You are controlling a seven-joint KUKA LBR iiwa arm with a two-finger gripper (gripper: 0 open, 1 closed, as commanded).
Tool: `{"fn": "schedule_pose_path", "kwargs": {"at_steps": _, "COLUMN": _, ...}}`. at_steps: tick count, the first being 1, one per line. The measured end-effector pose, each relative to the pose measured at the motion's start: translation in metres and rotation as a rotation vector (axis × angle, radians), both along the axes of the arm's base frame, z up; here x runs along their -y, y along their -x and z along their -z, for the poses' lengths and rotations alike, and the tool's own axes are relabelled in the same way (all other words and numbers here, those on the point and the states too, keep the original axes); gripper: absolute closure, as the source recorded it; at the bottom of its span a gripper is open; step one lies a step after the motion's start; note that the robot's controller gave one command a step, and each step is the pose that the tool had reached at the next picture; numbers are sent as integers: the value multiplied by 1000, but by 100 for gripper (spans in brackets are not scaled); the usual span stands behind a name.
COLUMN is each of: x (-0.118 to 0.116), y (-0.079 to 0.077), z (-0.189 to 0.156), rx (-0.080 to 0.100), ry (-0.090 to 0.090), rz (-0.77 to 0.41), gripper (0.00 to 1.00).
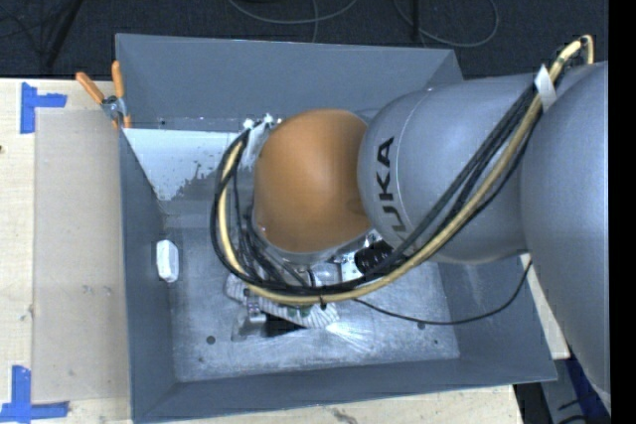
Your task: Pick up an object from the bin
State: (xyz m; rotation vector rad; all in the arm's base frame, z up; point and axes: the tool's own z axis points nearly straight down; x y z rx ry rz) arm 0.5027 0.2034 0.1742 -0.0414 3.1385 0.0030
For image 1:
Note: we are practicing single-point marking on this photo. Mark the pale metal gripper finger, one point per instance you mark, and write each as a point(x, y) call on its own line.
point(255, 315)

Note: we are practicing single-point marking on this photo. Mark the white striped cloth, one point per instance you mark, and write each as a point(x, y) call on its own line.
point(238, 289)

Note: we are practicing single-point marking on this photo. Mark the grey metal bin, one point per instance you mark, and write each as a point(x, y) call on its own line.
point(208, 362)

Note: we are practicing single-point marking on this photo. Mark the white rectangular block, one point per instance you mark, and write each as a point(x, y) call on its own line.
point(167, 260)

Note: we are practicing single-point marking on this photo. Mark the pale cardboard board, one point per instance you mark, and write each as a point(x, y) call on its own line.
point(74, 263)

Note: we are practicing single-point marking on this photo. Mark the black cylinder on white bracket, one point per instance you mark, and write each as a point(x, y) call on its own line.
point(371, 258)

